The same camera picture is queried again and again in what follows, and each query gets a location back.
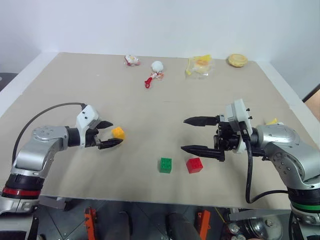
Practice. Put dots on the clear bag with yellow toy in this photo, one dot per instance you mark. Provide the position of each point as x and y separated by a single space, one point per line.
200 66

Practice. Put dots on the grey metal bracket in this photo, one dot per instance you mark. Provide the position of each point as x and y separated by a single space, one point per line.
51 202

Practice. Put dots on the yellow studded cube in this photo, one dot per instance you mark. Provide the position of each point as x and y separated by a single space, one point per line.
118 132

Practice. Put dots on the yellow round tart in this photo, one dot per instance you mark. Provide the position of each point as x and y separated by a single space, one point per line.
237 60

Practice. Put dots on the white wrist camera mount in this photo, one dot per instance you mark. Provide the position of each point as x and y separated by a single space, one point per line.
237 112
86 116

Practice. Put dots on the brown black furniture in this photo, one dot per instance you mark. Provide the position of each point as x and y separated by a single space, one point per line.
313 100

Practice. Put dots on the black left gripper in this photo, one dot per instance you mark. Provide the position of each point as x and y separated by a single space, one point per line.
91 138

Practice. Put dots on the green studded cube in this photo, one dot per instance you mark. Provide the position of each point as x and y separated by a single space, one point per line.
165 165

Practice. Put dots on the small white red packaged toy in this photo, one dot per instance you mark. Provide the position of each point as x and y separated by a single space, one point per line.
131 60

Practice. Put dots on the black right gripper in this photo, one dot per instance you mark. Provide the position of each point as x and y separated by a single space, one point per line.
226 138

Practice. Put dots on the red studded cube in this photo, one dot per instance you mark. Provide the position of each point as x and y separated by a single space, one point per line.
194 165

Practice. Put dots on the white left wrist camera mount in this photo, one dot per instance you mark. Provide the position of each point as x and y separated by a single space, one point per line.
86 116

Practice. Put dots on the small yellow white object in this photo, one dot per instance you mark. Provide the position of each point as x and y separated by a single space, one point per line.
273 121

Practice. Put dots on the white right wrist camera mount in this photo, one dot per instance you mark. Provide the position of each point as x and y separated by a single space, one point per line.
237 112

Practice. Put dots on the orange clamp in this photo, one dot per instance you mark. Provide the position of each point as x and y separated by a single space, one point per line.
204 221
90 220

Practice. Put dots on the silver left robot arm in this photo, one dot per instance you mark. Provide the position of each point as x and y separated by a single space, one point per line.
37 150

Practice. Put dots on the silver metal machine parts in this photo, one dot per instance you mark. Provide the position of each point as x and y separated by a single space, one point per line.
255 226

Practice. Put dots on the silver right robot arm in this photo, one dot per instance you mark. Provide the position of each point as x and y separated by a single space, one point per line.
282 147

